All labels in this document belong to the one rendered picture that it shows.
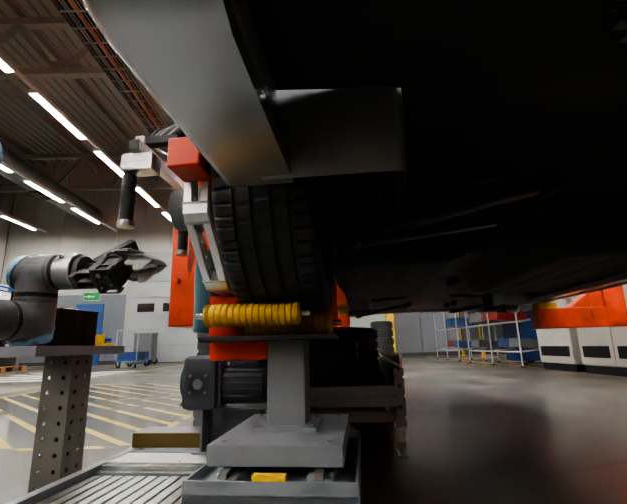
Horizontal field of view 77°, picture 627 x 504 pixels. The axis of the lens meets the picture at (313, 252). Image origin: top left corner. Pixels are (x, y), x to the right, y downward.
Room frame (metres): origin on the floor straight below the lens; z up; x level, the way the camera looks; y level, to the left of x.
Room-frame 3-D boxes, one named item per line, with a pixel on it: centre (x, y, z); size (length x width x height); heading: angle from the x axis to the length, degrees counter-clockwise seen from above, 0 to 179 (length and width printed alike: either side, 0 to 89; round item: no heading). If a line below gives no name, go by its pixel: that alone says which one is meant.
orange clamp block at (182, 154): (0.83, 0.27, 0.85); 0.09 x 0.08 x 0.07; 173
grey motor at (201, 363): (1.45, 0.25, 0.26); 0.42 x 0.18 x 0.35; 83
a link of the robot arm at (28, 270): (0.97, 0.68, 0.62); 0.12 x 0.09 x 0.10; 84
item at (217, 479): (1.12, 0.07, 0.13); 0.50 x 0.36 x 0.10; 173
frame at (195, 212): (1.14, 0.24, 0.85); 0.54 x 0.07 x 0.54; 173
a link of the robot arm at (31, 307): (0.96, 0.69, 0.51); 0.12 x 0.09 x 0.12; 169
